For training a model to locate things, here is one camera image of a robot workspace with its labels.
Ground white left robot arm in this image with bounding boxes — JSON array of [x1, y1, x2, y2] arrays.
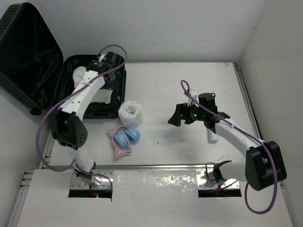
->
[[49, 52, 126, 183]]

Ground white towel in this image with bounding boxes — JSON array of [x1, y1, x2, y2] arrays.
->
[[72, 65, 113, 105]]

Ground metal mounting rail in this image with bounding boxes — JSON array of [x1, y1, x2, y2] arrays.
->
[[22, 163, 261, 190]]

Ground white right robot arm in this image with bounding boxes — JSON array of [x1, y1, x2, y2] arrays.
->
[[168, 93, 287, 191]]

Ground black hard-shell suitcase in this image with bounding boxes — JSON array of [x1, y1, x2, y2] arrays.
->
[[0, 2, 127, 119]]

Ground blue pink cat-ear headphones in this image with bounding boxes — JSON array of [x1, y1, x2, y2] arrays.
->
[[108, 125, 141, 158]]

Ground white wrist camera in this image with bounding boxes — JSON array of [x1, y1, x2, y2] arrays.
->
[[98, 54, 106, 62], [187, 88, 198, 106]]

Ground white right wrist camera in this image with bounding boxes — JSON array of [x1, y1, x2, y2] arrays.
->
[[187, 88, 198, 106]]

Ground white spray bottle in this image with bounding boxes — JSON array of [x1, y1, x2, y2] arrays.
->
[[208, 129, 218, 144]]

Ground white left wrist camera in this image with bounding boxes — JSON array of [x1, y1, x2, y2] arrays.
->
[[98, 54, 106, 62]]

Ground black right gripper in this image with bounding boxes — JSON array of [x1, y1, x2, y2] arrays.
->
[[168, 101, 206, 126]]

